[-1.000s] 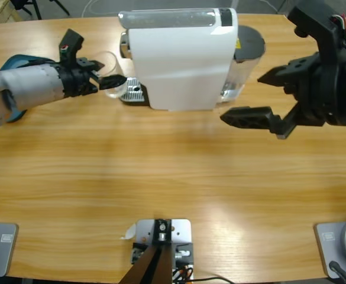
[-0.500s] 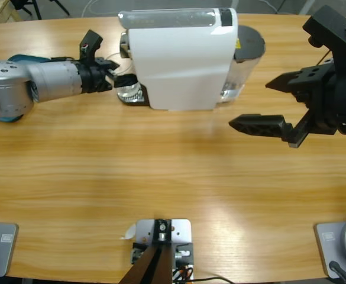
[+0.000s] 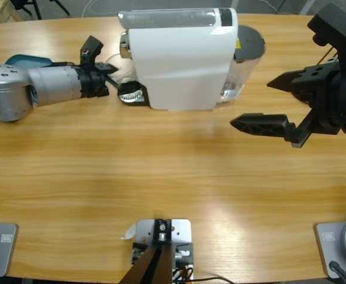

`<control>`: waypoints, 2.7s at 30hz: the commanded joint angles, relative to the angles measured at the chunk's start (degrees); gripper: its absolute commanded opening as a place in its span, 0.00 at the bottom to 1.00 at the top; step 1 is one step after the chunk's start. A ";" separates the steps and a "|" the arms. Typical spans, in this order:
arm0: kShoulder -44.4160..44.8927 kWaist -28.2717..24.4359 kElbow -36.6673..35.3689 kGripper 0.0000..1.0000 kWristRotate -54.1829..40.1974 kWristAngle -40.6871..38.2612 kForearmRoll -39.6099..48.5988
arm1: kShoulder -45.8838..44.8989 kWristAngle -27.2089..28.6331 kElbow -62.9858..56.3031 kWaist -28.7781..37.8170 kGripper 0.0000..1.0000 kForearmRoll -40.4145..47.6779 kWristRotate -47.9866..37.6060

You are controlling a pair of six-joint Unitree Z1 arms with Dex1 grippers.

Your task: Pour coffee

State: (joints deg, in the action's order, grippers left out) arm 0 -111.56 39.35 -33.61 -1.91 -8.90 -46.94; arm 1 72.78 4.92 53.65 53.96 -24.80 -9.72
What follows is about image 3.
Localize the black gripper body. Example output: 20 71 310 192
73 65 122 99
290 67 346 148

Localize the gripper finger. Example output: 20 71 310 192
96 62 119 76
118 82 143 96
266 64 341 103
229 113 298 143

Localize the clear glass cup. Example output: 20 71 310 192
106 53 141 101

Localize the grey translucent machine lever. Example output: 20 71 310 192
118 8 218 30

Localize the white capsule coffee machine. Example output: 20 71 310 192
118 7 239 112

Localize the metal drip tray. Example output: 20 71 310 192
118 87 150 107

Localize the clear water tank black lid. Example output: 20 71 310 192
218 25 267 104

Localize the teal plastic tray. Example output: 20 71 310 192
4 54 53 68

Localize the black tripod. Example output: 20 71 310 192
11 0 72 21

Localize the white tape scrap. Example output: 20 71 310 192
119 223 137 240

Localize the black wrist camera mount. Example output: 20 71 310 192
307 2 346 78
80 35 104 72

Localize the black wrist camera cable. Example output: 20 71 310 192
50 61 83 68

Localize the white looped floor cable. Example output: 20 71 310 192
82 0 123 17

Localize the grey metal frame leg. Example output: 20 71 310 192
298 0 315 15

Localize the white straight floor cable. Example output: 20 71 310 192
261 0 280 14

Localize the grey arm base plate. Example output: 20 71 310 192
313 218 346 279
0 222 19 277

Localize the black base cable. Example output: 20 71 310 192
328 260 346 284

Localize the black camera mount cable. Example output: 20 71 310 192
190 276 235 284

